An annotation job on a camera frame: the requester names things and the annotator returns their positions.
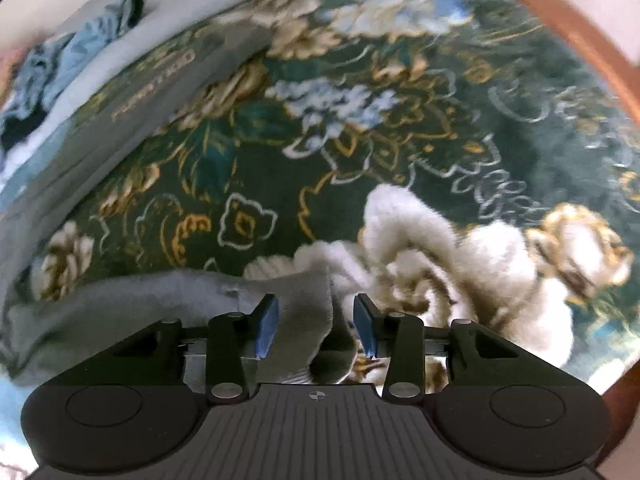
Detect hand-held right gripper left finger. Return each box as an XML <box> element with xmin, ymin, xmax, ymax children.
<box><xmin>115</xmin><ymin>294</ymin><xmax>280</xmax><ymax>405</ymax></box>

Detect brown bed frame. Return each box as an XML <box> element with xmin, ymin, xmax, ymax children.
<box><xmin>456</xmin><ymin>0</ymin><xmax>640</xmax><ymax>126</ymax></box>

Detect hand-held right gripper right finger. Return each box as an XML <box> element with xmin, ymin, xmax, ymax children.
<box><xmin>352</xmin><ymin>294</ymin><xmax>527</xmax><ymax>404</ymax></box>

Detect black garment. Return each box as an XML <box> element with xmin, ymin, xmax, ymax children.
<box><xmin>0</xmin><ymin>114</ymin><xmax>38</xmax><ymax>155</ymax></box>

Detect light blue striped-cuff garment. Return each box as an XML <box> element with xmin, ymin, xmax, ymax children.
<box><xmin>47</xmin><ymin>0</ymin><xmax>147</xmax><ymax>81</ymax></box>

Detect light blue floral quilt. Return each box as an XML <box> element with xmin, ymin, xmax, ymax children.
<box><xmin>0</xmin><ymin>0</ymin><xmax>351</xmax><ymax>196</ymax></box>

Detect teal floral bed blanket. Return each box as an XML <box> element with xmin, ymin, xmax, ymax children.
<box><xmin>0</xmin><ymin>0</ymin><xmax>640</xmax><ymax>461</ymax></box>

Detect grey pants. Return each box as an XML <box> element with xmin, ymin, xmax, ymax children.
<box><xmin>0</xmin><ymin>25</ymin><xmax>352</xmax><ymax>387</ymax></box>

